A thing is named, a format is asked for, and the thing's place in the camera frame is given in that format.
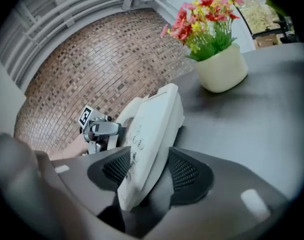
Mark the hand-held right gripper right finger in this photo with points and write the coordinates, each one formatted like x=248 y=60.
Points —
x=189 y=175

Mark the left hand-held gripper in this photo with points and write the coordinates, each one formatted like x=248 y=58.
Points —
x=101 y=130

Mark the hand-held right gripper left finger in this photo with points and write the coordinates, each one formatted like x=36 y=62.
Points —
x=109 y=170

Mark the white desk telephone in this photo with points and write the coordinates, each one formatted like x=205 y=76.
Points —
x=154 y=124

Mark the person's left forearm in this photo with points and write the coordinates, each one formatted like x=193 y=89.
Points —
x=71 y=147

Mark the white square flower pot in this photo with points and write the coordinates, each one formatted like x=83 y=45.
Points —
x=220 y=70

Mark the white ceiling pipes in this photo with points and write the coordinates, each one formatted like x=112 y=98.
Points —
x=66 y=11

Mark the red and yellow artificial flowers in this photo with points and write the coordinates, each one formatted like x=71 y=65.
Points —
x=204 y=26

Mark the cardboard box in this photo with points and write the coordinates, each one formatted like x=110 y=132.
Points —
x=265 y=41

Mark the black framed glass door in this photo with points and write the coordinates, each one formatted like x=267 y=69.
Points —
x=263 y=16

